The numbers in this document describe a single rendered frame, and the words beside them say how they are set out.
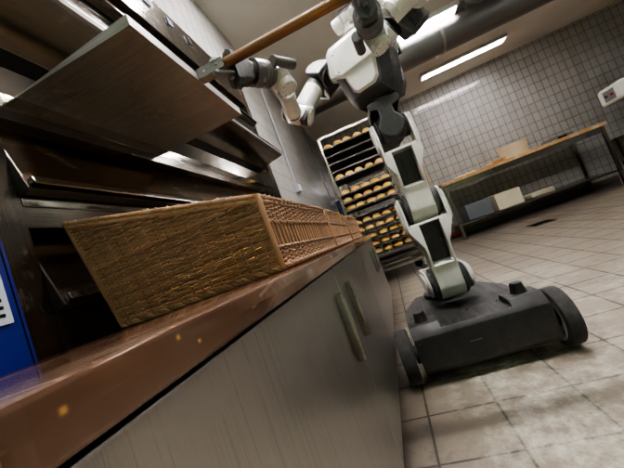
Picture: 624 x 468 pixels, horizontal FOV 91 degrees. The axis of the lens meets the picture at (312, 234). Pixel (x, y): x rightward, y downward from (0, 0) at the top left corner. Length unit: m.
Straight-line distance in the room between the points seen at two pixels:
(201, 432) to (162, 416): 0.03
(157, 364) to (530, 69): 6.68
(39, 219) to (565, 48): 6.93
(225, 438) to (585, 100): 6.78
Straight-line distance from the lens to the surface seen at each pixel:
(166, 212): 0.69
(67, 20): 1.17
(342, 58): 1.47
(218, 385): 0.24
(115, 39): 0.92
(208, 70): 1.07
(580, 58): 7.03
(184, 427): 0.22
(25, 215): 0.89
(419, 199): 1.35
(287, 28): 1.03
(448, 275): 1.41
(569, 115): 6.69
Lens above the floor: 0.59
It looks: 4 degrees up
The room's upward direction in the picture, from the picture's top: 20 degrees counter-clockwise
